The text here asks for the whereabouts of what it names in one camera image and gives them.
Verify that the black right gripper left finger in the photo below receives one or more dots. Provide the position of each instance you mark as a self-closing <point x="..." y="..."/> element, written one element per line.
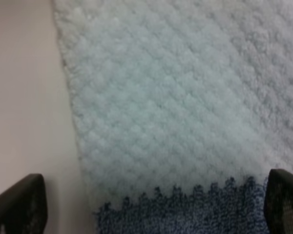
<point x="23" y="207"/>

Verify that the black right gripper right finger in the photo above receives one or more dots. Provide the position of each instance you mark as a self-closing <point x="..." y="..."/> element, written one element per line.
<point x="278" y="204"/>

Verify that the blue white striped towel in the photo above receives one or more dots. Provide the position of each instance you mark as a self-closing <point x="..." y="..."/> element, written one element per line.
<point x="181" y="108"/>

